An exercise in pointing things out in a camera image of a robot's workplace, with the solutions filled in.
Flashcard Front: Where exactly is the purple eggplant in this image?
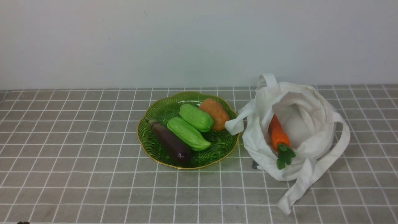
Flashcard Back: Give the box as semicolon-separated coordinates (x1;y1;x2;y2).
144;117;192;165

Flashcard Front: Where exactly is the orange carrot with leaves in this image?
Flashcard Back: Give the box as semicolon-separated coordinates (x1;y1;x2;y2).
268;115;296;170

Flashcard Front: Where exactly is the orange-brown potato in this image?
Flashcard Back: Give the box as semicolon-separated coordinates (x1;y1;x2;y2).
199;98;230;131

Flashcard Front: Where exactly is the light green gourd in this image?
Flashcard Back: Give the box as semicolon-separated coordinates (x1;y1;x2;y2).
167;117;211;151
179;104;214;133

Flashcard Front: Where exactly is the green glass plate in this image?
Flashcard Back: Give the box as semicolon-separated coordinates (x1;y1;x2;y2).
137;91;240;170

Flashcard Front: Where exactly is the white cloth bag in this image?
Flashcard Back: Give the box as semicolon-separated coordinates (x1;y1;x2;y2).
225;74;350;215

